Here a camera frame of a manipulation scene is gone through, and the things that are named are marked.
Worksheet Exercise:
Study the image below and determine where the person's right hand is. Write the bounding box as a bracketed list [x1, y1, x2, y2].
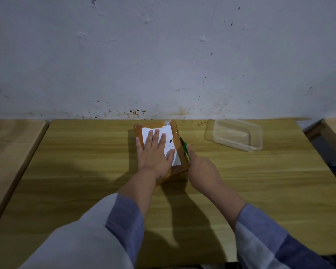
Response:
[186, 144, 223, 194]

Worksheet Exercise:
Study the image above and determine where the person's left hand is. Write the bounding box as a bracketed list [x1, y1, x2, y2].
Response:
[136, 129, 176, 179]

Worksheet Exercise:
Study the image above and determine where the brown cardboard parcel box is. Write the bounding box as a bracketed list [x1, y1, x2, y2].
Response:
[133, 120, 190, 186]

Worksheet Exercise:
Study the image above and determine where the green utility knife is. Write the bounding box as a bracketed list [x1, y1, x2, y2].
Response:
[179, 137, 191, 162]

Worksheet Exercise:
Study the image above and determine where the person's left forearm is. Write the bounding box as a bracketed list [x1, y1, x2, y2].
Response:
[19, 168, 161, 269]

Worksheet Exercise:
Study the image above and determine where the person's right forearm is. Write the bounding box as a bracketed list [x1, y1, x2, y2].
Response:
[207, 180, 336, 269]

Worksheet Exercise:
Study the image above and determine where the white shipping label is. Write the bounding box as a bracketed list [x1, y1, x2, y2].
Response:
[141, 125, 182, 167]

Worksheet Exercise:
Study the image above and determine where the clear plastic container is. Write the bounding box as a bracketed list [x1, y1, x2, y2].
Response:
[204, 118, 263, 152]

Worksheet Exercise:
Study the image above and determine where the wooden side table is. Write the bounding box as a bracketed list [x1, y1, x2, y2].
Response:
[303, 118, 336, 166]
[0, 119, 49, 236]

